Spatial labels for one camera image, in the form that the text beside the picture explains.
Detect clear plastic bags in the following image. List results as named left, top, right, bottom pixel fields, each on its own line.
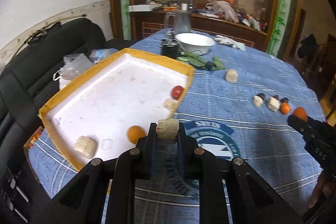
left=52, top=48, right=117, bottom=81

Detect small black box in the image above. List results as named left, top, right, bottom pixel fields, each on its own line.
left=205, top=61, right=217, bottom=71

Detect red cherry tomato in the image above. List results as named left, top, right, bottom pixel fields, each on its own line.
left=171, top=85, right=184, bottom=100

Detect person's right hand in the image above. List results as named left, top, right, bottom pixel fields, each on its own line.
left=308, top=170, right=335, bottom=208

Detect white work gloves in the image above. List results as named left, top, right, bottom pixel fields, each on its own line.
left=214, top=35, right=246, bottom=51

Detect white enamel bowl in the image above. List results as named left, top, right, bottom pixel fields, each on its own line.
left=175, top=32, right=215, bottom=56

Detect wooden sideboard counter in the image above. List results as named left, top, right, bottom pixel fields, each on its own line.
left=130, top=11, right=268, bottom=52

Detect dark plum right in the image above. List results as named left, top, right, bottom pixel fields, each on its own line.
left=280, top=97, right=289, bottom=103

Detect dark plum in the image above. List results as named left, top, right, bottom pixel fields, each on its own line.
left=280, top=97, right=289, bottom=103
left=257, top=93, right=265, bottom=100

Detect black cup with tools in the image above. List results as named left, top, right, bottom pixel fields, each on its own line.
left=161, top=39, right=179, bottom=59

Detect white sugarcane piece far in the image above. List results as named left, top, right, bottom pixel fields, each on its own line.
left=224, top=69, right=238, bottom=83

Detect blue plaid tablecloth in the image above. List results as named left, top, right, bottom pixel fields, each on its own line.
left=27, top=32, right=333, bottom=223

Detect orange tangerine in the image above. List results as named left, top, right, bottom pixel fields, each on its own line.
left=126, top=126, right=147, bottom=144
left=292, top=107, right=308, bottom=122
left=279, top=102, right=291, bottom=115

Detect green leaves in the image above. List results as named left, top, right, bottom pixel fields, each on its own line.
left=177, top=52, right=225, bottom=71

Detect white paper cup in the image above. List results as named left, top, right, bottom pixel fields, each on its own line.
left=181, top=3, right=188, bottom=11

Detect tan round sugarcane piece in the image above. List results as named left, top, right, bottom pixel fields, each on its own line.
left=163, top=98, right=178, bottom=111

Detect glass pitcher mug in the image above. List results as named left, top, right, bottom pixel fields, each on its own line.
left=163, top=10, right=191, bottom=35

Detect white sugarcane piece square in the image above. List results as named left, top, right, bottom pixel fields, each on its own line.
left=155, top=119, right=179, bottom=144

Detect orange tangerine top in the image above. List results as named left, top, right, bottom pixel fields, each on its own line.
left=279, top=102, right=291, bottom=115

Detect black sofa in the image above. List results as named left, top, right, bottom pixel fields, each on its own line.
left=1, top=18, right=135, bottom=170

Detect dark plum left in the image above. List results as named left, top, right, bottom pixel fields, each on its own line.
left=257, top=93, right=265, bottom=100

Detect yellow cardboard tray box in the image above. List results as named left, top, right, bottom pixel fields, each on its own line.
left=39, top=48, right=194, bottom=170

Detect white sugarcane piece small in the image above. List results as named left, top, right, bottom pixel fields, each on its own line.
left=253, top=95, right=264, bottom=107

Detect large white sugarcane piece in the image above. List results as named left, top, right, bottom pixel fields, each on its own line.
left=266, top=97, right=280, bottom=112

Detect pink plastic bag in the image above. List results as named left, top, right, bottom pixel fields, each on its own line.
left=206, top=1, right=239, bottom=23

